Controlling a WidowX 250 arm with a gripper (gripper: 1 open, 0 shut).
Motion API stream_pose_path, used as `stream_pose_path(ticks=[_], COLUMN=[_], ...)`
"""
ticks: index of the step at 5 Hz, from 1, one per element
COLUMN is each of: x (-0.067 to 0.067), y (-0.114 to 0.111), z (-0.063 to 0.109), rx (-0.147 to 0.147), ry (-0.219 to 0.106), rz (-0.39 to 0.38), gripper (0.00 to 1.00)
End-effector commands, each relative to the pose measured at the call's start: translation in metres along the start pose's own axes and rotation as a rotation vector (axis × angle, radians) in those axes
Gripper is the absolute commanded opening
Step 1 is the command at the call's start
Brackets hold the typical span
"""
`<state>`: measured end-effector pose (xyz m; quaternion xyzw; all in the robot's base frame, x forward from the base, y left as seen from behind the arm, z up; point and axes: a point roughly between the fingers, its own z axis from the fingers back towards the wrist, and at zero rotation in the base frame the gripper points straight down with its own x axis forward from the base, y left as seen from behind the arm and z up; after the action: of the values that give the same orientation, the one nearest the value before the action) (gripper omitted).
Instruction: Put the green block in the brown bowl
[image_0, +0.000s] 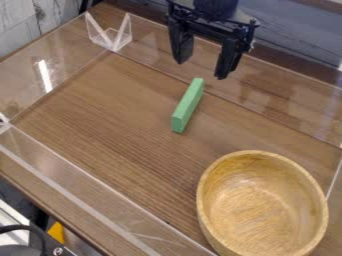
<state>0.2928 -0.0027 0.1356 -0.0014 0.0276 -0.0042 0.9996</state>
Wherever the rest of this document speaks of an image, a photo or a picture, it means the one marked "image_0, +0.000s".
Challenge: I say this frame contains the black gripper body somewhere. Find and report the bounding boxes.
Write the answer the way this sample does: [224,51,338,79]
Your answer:
[166,0,261,52]

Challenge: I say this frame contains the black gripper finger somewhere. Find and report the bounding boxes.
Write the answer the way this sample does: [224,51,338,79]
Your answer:
[215,38,242,80]
[167,16,194,64]

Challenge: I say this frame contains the green rectangular block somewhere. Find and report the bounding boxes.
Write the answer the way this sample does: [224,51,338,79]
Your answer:
[171,78,204,134]

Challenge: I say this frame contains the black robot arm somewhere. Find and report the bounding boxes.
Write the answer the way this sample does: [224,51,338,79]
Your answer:
[167,0,261,80]

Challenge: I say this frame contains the brown wooden bowl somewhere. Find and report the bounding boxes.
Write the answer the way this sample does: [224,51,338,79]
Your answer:
[196,150,329,256]

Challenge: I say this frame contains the clear acrylic tray walls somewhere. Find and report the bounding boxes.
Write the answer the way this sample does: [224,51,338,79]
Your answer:
[0,5,342,256]

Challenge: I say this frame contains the yellow black device under table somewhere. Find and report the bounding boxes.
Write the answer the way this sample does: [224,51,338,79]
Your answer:
[29,220,103,256]

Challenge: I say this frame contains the clear acrylic corner bracket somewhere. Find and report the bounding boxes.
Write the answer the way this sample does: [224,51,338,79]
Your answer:
[84,13,132,52]

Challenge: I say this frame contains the black cable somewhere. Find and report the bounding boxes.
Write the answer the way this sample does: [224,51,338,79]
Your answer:
[0,224,48,256]

